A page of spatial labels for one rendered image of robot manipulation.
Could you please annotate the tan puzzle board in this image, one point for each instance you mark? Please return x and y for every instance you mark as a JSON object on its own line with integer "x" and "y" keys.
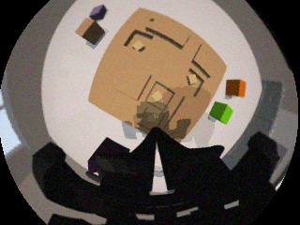
{"x": 127, "y": 79}

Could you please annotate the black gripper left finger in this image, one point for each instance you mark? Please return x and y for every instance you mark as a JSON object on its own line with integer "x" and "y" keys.
{"x": 141, "y": 161}

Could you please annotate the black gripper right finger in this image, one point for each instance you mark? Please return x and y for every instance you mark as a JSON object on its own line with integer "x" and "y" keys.
{"x": 175, "y": 157}

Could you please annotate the orange block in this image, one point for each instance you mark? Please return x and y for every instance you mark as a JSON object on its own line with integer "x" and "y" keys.
{"x": 235, "y": 87}

